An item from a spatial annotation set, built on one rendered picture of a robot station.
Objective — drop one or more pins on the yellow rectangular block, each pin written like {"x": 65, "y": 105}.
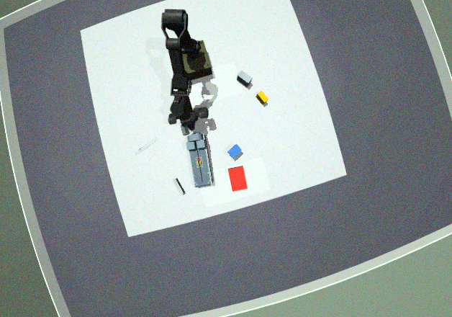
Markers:
{"x": 262, "y": 98}

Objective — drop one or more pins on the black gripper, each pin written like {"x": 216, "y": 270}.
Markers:
{"x": 203, "y": 113}

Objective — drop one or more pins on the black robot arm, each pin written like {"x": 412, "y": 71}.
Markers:
{"x": 177, "y": 20}

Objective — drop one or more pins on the red block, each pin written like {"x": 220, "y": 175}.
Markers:
{"x": 237, "y": 178}

